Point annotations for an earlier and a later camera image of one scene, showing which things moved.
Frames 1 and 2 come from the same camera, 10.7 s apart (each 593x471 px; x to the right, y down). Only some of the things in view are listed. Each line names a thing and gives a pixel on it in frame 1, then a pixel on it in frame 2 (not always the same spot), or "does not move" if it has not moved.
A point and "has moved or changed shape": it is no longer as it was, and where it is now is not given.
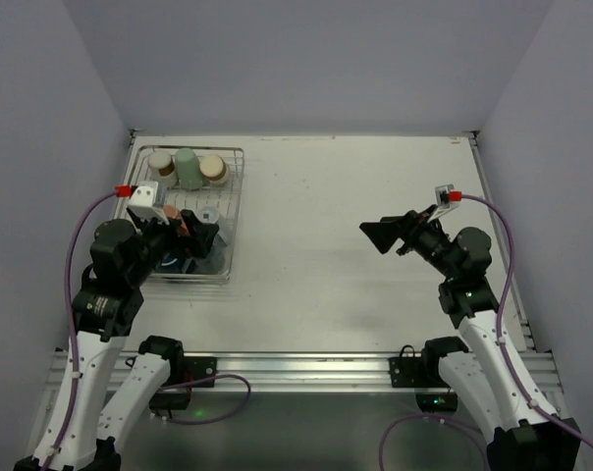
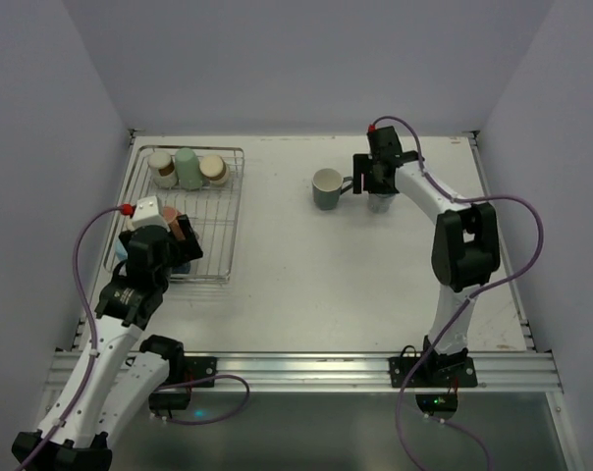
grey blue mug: (208, 214) to (380, 203)
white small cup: (171, 211) does not move
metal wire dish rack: (202, 179) does not move
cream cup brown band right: (214, 170) does not move
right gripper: (409, 234) to (370, 175)
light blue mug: (214, 261) has moved or changed shape
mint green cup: (188, 169) does not move
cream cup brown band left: (162, 168) does not move
